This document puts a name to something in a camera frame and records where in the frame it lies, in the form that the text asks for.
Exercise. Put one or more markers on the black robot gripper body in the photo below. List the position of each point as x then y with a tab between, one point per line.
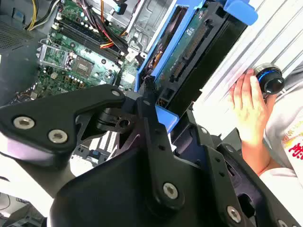
106	201

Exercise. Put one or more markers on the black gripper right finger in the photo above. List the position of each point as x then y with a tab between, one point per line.
217	170

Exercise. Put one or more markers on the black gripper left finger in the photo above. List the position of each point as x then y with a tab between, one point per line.
47	113

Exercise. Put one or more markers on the hard disk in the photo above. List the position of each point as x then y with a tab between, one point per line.
189	42

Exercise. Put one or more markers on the person's bare hand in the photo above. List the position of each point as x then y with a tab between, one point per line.
248	106

